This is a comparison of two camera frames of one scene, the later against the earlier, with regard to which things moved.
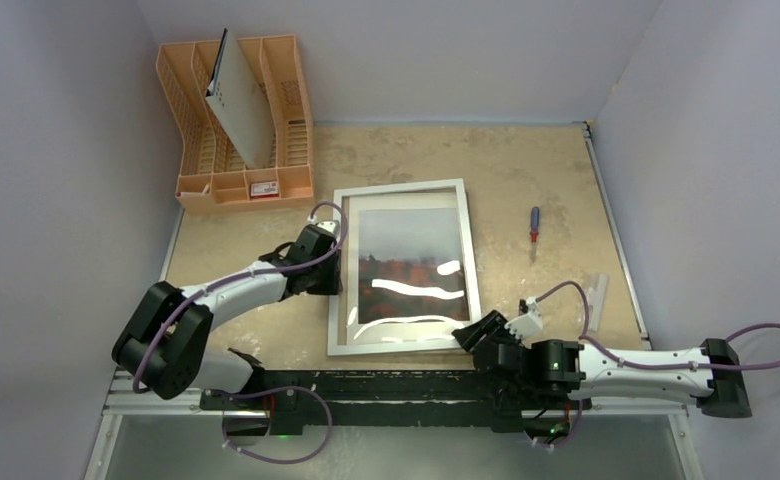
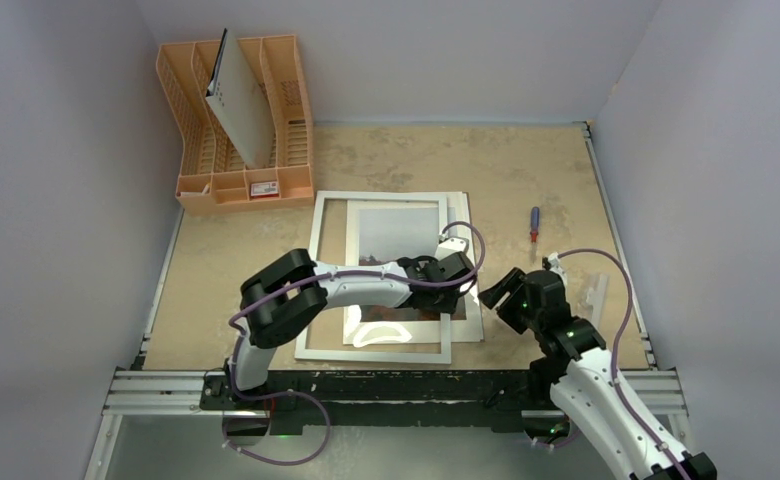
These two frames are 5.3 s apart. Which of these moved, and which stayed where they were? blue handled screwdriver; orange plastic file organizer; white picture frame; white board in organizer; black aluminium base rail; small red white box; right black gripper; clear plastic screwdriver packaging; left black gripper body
Moved: left black gripper body; white picture frame; right black gripper
Stayed: black aluminium base rail; orange plastic file organizer; white board in organizer; small red white box; clear plastic screwdriver packaging; blue handled screwdriver
